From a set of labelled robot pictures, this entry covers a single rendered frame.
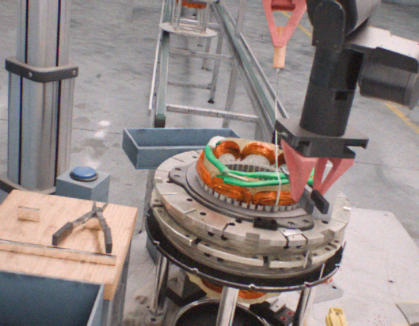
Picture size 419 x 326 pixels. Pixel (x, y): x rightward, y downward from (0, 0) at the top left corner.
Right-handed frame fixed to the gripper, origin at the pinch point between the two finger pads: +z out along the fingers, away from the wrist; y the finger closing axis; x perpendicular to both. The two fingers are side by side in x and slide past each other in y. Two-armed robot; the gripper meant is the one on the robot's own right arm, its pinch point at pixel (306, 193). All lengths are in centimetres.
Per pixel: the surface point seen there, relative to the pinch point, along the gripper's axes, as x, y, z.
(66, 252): 2.8, -29.7, 9.8
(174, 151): 40.2, -7.3, 11.1
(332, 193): 6.6, 8.1, 3.2
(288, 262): 1.5, 0.5, 11.5
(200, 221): 6.9, -11.4, 7.8
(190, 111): 178, 36, 47
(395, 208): 210, 189, 114
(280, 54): 16.9, 0.4, -14.4
